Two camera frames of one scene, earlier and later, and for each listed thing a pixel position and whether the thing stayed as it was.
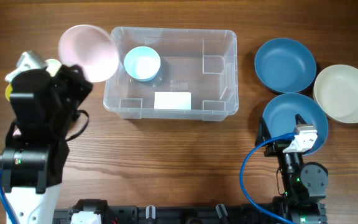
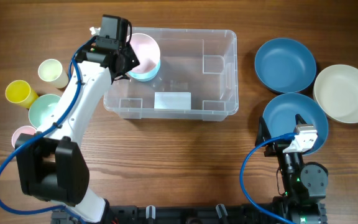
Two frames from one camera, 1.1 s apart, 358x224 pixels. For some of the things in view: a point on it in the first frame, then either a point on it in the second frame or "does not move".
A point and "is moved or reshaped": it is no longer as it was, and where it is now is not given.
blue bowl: [279, 116] does not move
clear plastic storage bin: [176, 74] does not move
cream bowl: [345, 94] does not move
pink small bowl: [92, 48] is moved or reshaped
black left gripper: [74, 75] to [133, 60]
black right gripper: [275, 146] does not move
